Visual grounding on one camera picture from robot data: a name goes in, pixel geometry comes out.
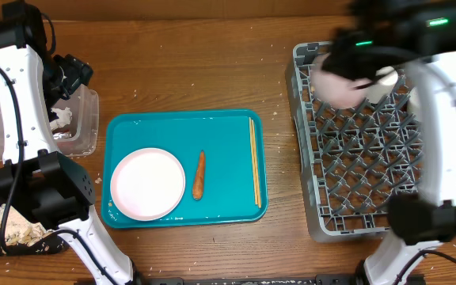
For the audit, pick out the food scraps rice pile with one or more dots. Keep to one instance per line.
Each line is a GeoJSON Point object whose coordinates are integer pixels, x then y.
{"type": "Point", "coordinates": [19, 231]}

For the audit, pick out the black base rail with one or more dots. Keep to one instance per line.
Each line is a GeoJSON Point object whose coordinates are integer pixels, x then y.
{"type": "Point", "coordinates": [325, 279]}

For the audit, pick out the white bowl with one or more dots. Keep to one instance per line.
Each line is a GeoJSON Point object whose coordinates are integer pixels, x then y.
{"type": "Point", "coordinates": [413, 106]}

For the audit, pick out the white napkin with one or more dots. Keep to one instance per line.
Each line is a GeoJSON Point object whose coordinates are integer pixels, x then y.
{"type": "Point", "coordinates": [64, 117]}

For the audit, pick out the white cup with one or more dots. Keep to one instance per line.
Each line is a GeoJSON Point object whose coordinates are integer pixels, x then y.
{"type": "Point", "coordinates": [388, 78]}

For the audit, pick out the large white round plate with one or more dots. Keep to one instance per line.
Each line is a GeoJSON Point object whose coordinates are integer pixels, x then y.
{"type": "Point", "coordinates": [147, 184]}

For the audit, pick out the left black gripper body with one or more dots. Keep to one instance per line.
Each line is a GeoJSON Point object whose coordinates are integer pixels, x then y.
{"type": "Point", "coordinates": [66, 76]}

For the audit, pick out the clear plastic waste bin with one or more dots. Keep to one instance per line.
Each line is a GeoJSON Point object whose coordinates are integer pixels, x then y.
{"type": "Point", "coordinates": [79, 137]}

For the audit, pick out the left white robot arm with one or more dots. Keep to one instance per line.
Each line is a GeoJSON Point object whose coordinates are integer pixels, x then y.
{"type": "Point", "coordinates": [36, 179]}

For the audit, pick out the grey dishwasher rack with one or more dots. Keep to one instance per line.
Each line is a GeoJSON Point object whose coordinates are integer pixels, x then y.
{"type": "Point", "coordinates": [353, 160]}

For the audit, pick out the wooden chopstick right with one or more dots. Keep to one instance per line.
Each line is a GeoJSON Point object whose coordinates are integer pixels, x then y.
{"type": "Point", "coordinates": [255, 162]}

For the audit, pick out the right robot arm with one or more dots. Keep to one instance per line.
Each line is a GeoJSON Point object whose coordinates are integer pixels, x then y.
{"type": "Point", "coordinates": [419, 36]}

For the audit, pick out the wooden chopstick left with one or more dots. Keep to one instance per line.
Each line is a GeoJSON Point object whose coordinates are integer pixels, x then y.
{"type": "Point", "coordinates": [252, 162]}

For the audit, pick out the teal plastic serving tray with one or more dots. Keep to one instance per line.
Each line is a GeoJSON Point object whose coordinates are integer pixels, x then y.
{"type": "Point", "coordinates": [235, 186]}

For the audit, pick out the orange carrot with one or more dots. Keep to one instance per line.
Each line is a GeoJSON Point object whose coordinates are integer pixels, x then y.
{"type": "Point", "coordinates": [198, 185]}

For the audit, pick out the small white round plate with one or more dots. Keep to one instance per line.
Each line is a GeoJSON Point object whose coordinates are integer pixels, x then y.
{"type": "Point", "coordinates": [339, 92]}

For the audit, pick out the wooden chopstick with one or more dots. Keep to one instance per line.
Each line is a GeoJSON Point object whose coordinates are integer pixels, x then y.
{"type": "Point", "coordinates": [252, 162]}
{"type": "Point", "coordinates": [255, 162]}

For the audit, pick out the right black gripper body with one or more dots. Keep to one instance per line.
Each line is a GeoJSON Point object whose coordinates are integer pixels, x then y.
{"type": "Point", "coordinates": [341, 63]}

